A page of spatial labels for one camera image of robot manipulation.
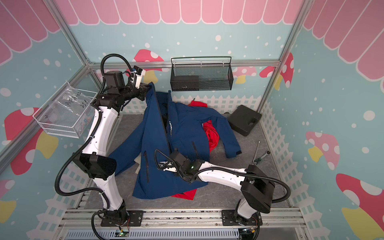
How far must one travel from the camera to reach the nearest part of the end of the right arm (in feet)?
1.91

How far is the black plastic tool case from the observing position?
1072 mm

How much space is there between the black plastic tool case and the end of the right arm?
1.70 feet
